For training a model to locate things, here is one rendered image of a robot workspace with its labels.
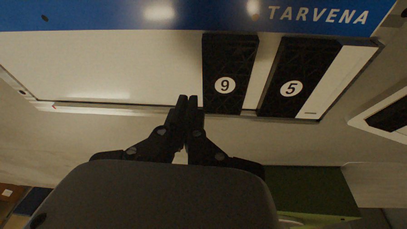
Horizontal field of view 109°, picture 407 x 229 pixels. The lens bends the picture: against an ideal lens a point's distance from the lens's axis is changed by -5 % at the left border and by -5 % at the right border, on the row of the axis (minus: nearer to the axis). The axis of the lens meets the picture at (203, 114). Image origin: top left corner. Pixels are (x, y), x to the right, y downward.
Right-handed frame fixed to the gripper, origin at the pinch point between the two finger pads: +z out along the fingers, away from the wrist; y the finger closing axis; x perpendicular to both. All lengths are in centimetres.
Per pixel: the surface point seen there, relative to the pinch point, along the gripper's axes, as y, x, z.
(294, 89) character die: 10.8, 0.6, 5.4
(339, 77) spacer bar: 14.8, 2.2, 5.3
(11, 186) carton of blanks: -313, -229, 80
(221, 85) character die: 3.1, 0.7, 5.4
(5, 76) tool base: -25.2, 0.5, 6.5
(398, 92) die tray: 25.4, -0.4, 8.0
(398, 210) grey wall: 224, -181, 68
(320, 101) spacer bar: 14.7, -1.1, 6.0
